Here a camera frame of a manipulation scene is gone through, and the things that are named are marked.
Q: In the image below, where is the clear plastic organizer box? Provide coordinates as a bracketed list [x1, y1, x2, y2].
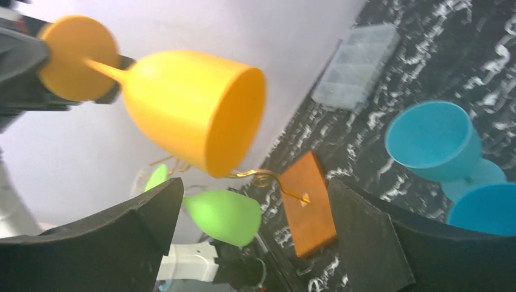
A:
[312, 23, 400, 112]

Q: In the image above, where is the orange wine glass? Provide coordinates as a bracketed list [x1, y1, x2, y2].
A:
[38, 15, 267, 178]

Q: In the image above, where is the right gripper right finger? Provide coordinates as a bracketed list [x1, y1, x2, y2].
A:
[328, 178, 515, 291]

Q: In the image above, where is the upright blue wine glass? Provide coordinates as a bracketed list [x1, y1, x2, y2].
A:
[385, 100, 507, 201]

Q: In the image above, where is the blue wine glass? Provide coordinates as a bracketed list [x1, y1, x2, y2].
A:
[385, 100, 507, 201]
[447, 182, 515, 236]

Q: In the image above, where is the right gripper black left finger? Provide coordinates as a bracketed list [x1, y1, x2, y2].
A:
[1, 178, 184, 291]

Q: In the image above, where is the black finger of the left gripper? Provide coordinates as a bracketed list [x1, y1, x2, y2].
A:
[1, 16, 135, 131]

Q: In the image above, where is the green wine glass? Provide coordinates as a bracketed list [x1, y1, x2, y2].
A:
[133, 161, 262, 247]

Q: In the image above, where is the gold wire rack wooden base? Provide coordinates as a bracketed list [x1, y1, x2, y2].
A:
[227, 151, 336, 257]

